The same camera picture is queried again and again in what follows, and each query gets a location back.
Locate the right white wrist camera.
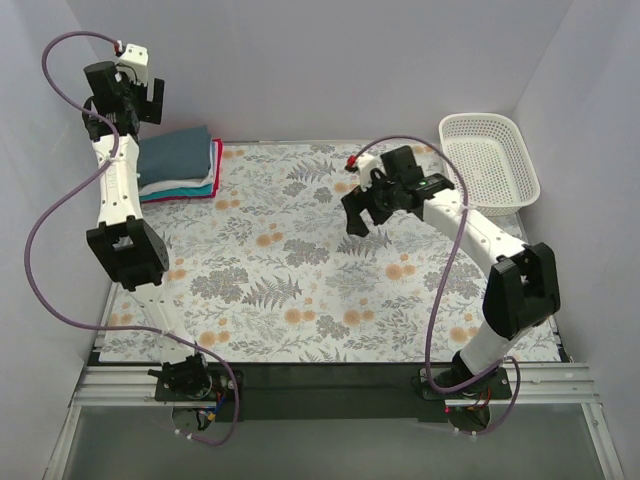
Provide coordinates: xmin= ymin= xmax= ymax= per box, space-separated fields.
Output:
xmin=345 ymin=153 xmax=384 ymax=191

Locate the aluminium frame rail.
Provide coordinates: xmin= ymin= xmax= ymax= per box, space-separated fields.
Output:
xmin=73 ymin=362 xmax=601 ymax=406

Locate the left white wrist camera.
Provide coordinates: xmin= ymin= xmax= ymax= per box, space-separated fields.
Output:
xmin=116 ymin=43 xmax=149 ymax=86

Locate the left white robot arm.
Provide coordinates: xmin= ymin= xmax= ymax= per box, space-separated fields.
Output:
xmin=82 ymin=61 xmax=213 ymax=400

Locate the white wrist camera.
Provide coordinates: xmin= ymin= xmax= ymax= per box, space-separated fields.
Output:
xmin=116 ymin=43 xmax=149 ymax=86
xmin=345 ymin=153 xmax=384 ymax=191

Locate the blue grey t shirt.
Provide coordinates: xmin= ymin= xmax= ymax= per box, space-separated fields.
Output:
xmin=137 ymin=126 xmax=212 ymax=187

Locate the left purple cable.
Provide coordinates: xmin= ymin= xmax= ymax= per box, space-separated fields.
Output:
xmin=24 ymin=31 xmax=244 ymax=447

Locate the white folded t shirt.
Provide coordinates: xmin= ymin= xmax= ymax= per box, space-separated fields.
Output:
xmin=139 ymin=139 xmax=220 ymax=196

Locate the white plastic basket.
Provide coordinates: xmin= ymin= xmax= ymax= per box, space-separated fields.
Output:
xmin=439 ymin=113 xmax=540 ymax=217

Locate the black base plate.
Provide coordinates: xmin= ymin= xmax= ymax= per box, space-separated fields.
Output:
xmin=154 ymin=362 xmax=514 ymax=424

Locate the red folded t shirt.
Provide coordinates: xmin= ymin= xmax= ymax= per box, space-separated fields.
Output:
xmin=139 ymin=138 xmax=224 ymax=203

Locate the floral table mat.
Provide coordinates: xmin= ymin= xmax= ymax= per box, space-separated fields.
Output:
xmin=99 ymin=142 xmax=571 ymax=364

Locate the teal folded t shirt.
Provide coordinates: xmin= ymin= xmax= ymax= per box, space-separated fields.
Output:
xmin=139 ymin=139 xmax=221 ymax=202

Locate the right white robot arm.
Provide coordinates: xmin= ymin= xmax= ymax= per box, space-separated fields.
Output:
xmin=341 ymin=146 xmax=561 ymax=398

